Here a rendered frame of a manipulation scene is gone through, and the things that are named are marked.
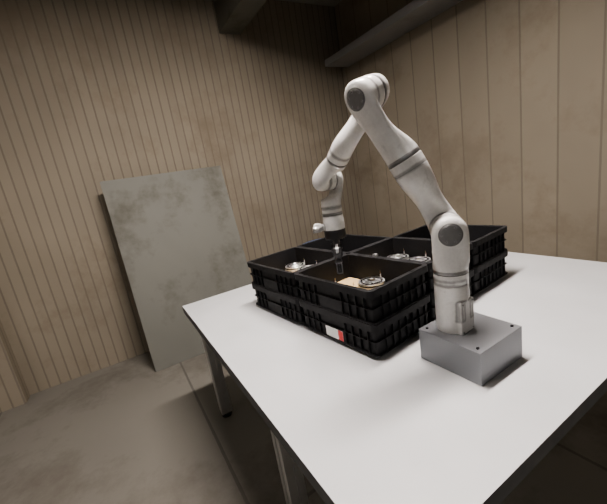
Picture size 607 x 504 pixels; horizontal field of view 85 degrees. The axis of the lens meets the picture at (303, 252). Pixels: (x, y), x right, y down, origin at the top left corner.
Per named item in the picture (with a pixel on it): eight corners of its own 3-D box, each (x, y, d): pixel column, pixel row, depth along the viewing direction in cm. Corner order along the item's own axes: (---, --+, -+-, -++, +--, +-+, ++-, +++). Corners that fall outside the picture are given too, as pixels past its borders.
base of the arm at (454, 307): (477, 324, 96) (475, 268, 91) (459, 337, 91) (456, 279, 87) (448, 316, 103) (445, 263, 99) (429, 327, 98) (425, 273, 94)
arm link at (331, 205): (338, 211, 121) (318, 215, 117) (332, 168, 117) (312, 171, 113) (350, 211, 115) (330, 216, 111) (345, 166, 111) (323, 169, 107)
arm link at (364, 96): (357, 71, 80) (412, 161, 82) (377, 64, 86) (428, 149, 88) (334, 95, 88) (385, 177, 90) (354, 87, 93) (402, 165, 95)
